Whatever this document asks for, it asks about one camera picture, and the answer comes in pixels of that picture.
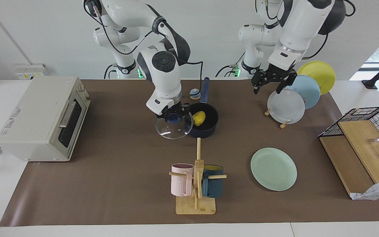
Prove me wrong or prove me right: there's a glass lid purple knob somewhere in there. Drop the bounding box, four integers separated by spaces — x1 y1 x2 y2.
155 113 194 140

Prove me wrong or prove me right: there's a yellow potato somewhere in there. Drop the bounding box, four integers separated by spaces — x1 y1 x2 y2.
192 111 207 127

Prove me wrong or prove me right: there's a grey plate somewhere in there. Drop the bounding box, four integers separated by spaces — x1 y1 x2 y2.
267 88 306 125

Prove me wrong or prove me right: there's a light blue plate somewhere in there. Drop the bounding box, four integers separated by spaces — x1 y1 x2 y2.
287 74 321 110

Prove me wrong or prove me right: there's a wooden plate rack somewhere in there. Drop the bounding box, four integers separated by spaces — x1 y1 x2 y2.
264 109 290 129

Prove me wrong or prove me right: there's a yellow plate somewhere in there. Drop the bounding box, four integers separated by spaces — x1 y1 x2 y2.
297 61 336 96

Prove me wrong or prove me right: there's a pale green plate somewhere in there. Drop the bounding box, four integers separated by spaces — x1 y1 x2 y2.
250 147 298 191

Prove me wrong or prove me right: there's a pink mug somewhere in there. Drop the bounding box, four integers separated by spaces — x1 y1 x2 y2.
171 163 195 197

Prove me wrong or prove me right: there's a dark blue mug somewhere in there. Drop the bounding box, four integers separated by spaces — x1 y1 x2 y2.
202 165 224 198

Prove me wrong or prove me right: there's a wooden mug tree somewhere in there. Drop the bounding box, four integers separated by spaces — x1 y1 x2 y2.
169 138 227 215

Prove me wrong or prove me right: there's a wooden shelf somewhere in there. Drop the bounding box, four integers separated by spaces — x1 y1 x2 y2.
319 120 379 198

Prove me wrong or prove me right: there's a brown table mat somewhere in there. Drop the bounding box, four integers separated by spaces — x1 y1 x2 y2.
0 79 379 227

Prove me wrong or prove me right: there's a beige toaster oven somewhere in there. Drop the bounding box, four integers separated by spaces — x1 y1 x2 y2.
0 76 91 162

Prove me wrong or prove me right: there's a white patterned cloth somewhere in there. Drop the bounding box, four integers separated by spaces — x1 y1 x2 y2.
351 179 379 200

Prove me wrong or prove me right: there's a black pot purple handle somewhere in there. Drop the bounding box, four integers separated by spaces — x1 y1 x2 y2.
184 77 219 139

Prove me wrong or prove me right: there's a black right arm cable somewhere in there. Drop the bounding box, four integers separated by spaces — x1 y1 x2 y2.
176 60 204 98

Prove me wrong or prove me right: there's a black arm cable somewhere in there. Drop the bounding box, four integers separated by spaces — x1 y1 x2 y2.
255 0 356 60
176 60 204 98

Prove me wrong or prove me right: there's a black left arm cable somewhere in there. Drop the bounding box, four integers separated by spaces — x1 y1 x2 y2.
255 0 356 60

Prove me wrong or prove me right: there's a black wire basket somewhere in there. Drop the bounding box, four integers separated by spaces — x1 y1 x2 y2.
318 106 379 155

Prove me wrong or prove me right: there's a white wall socket box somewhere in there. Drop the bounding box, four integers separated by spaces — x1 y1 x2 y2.
14 64 51 80

